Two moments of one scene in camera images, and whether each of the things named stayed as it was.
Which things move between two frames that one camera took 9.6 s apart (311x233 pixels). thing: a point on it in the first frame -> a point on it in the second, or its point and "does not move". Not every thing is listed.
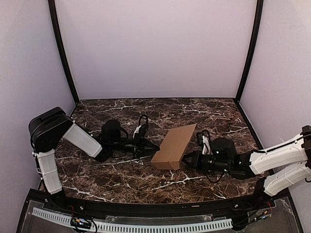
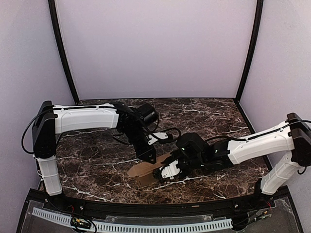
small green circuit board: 80,222 does not move
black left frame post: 55,20 does not move
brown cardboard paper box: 173,146 -> 143,172
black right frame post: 258,23 does not move
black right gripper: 198,161 -> 175,158
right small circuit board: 262,213 does not move
